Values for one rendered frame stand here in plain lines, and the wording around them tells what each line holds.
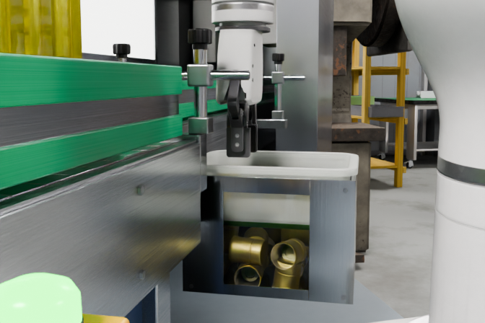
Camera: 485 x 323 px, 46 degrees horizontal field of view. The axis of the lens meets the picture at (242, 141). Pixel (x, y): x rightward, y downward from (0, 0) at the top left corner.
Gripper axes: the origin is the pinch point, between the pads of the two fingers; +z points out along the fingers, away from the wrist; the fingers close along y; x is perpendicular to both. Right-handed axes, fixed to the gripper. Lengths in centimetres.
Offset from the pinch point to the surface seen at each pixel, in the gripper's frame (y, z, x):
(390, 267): -270, 104, 39
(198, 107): 11.4, -5.1, -3.1
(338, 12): -288, -50, 5
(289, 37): -73, -19, -2
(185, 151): 18.3, -0.7, -2.7
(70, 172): 38.4, -1.5, -5.8
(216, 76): 11.2, -8.8, -1.0
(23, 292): 55, 1, 0
